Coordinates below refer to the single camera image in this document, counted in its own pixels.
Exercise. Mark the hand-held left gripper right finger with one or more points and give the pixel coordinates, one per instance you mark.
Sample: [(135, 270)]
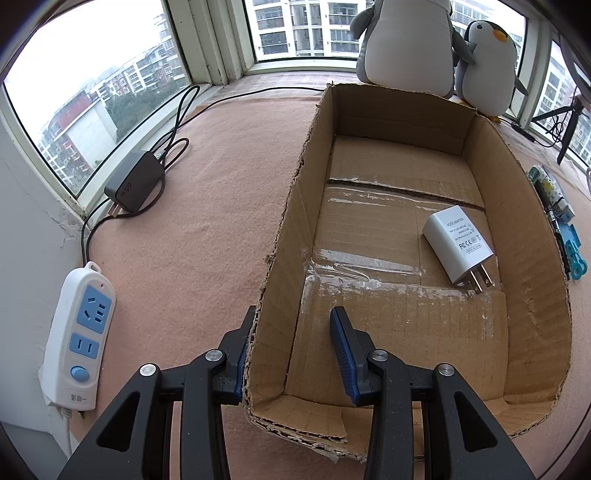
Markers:
[(344, 360)]

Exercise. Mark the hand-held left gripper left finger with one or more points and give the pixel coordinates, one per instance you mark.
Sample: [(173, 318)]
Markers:
[(238, 371)]

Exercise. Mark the cardboard box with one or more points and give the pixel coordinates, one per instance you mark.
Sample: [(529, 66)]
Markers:
[(406, 323)]

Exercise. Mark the white patterned pen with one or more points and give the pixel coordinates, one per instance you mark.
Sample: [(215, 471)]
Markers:
[(556, 191)]

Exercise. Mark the pink blanket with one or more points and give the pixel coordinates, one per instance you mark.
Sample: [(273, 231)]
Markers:
[(207, 240)]

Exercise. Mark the white plug charger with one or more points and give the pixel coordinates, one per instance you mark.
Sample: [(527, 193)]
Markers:
[(455, 244)]

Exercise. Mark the white power strip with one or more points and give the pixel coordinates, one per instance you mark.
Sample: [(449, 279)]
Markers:
[(87, 277)]

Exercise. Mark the black power adapter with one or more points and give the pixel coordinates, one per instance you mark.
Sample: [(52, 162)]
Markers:
[(136, 180)]

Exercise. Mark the large grey penguin plush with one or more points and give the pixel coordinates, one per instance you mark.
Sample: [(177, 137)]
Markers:
[(406, 46)]

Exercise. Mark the small black penguin plush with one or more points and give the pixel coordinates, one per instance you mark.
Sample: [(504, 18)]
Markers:
[(489, 74)]

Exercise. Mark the black tripod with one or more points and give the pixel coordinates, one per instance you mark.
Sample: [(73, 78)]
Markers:
[(569, 129)]

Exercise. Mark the white window frame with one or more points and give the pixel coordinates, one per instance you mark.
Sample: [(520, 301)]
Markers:
[(217, 46)]

